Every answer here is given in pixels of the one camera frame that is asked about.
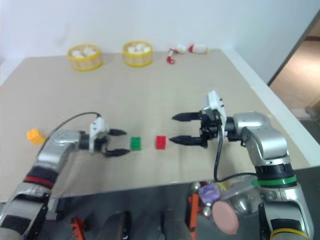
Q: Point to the orange-yellow toy cube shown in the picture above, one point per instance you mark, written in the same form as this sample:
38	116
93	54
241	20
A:
35	136

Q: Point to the small red white toy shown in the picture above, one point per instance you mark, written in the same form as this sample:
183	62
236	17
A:
170	59

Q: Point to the small silver ball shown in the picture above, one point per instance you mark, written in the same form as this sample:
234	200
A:
207	211
195	187

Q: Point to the yellow rimmed bamboo basket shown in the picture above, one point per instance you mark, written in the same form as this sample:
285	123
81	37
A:
138	57
85	61

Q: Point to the shiny metal bowl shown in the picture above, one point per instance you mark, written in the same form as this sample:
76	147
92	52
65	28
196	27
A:
243	200

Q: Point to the green toy cube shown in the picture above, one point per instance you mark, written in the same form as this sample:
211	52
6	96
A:
136	143

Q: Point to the red toy cube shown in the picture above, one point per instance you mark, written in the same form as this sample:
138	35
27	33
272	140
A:
161	142

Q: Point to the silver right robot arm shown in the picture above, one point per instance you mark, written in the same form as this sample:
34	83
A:
270	142

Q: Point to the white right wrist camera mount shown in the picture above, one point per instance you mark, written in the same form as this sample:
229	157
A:
215	100

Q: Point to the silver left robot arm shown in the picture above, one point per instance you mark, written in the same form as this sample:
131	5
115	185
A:
57	143

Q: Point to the orange black clamp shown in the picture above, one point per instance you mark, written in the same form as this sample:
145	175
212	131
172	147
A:
77	227

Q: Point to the orange upright bracket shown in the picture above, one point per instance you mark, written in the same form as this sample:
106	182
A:
193	215

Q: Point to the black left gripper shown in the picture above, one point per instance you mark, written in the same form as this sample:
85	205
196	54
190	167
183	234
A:
101	143

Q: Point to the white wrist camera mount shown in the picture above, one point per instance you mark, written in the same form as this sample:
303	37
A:
98	125
215	100

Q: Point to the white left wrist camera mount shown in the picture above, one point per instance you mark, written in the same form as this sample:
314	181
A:
98	125

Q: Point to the purple crumpled item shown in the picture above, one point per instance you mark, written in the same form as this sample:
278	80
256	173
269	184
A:
210	193

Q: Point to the large white red bottle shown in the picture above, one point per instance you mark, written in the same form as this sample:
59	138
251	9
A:
200	48

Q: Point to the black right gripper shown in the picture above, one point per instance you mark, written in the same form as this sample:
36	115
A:
210	127

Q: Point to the pink round disc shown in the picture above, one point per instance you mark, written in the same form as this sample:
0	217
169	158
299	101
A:
225	217

